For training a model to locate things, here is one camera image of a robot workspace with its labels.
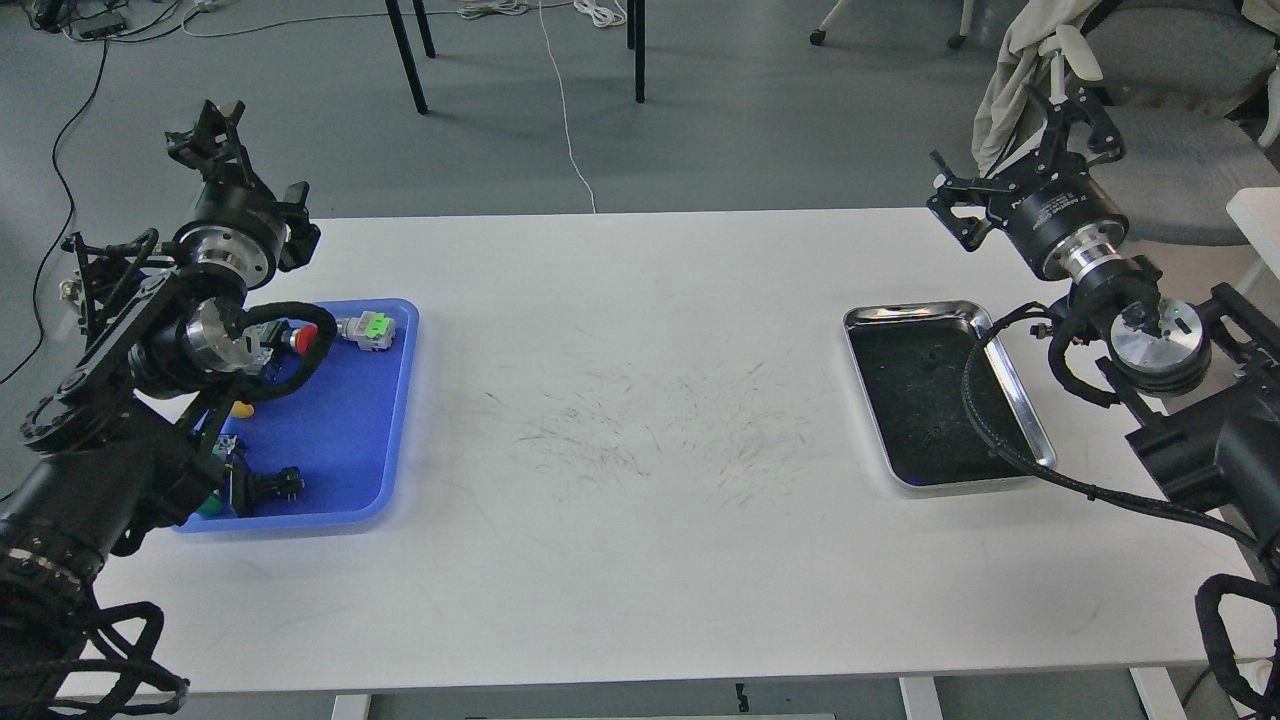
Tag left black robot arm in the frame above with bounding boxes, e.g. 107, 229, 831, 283
1, 101, 338, 719

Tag silver metal tray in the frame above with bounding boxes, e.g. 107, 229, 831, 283
844, 300, 1028, 496

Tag blue plastic tray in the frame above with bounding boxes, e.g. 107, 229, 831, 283
174, 299, 420, 534

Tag black table legs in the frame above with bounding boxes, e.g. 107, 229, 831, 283
384, 0, 646, 115

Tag grey office chair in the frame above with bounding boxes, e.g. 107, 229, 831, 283
968, 0, 1280, 249

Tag green push button switch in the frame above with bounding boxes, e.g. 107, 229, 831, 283
195, 491, 227, 519

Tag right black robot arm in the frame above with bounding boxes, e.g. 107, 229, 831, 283
928, 87, 1279, 719

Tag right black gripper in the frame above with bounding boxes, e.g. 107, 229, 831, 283
925, 85, 1132, 281

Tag red push button switch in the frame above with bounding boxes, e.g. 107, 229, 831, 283
283, 324, 317, 356

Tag beige jacket on chair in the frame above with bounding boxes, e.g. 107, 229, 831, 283
970, 1, 1098, 174

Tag black selector switch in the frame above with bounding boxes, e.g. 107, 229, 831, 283
227, 468, 305, 518

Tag green grey connector block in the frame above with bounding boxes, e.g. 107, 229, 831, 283
335, 311, 397, 352

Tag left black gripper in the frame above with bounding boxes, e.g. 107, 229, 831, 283
165, 100, 321, 290

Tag black floor cable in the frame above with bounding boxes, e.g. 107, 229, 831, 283
0, 38, 109, 386

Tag white floor cable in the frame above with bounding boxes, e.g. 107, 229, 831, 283
180, 0, 627, 213

